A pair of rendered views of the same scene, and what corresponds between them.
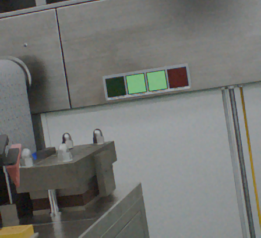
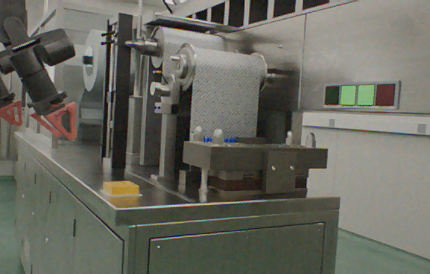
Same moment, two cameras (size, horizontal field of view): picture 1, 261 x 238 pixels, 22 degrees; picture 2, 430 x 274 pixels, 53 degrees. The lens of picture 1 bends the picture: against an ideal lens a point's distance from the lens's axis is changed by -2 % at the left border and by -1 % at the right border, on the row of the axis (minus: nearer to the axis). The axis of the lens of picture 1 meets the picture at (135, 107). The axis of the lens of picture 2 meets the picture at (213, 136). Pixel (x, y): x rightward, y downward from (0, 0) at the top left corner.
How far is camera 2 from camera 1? 1.12 m
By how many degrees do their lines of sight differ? 48
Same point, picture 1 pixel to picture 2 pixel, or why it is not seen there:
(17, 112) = (233, 99)
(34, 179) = (191, 154)
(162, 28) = (383, 37)
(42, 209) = not seen: hidden behind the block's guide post
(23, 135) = (235, 120)
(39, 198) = not seen: hidden behind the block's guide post
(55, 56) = (297, 59)
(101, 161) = (267, 157)
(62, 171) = (204, 153)
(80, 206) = (222, 190)
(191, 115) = not seen: outside the picture
